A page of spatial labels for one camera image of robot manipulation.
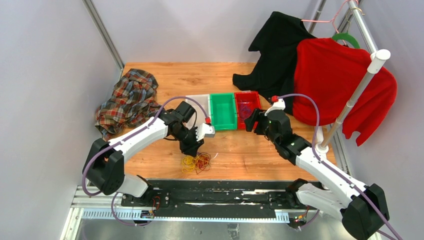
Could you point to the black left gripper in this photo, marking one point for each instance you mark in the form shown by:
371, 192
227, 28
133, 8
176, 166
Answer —
192, 148

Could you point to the white plastic bin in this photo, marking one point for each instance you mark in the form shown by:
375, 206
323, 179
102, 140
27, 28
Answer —
201, 103

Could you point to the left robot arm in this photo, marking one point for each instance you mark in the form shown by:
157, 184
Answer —
106, 160

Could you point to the pink wire hanger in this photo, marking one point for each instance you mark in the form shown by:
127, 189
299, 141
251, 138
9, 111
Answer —
351, 7

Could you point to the green clothes hanger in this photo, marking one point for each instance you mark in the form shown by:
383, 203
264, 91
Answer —
347, 38

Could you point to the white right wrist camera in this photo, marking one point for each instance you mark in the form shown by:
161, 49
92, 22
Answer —
278, 104

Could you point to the green plastic bin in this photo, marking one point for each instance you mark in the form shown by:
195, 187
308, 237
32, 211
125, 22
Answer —
223, 111

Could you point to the red plastic bin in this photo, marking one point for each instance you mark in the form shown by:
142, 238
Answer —
246, 102

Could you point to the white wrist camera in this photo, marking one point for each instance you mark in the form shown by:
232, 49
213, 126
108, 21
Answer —
278, 104
204, 130

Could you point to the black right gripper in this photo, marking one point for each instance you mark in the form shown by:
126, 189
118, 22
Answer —
257, 115

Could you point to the plaid flannel shirt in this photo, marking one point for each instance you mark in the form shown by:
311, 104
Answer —
132, 103

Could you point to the red sweater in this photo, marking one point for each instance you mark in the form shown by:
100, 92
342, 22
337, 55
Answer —
329, 73

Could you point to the white clothes rack pole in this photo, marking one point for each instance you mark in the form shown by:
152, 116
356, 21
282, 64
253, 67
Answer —
378, 59

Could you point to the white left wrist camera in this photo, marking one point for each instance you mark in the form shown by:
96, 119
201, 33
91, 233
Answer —
204, 130

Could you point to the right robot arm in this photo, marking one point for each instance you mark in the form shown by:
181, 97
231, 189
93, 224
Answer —
362, 209

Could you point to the black shirt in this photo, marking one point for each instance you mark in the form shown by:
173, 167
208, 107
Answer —
277, 42

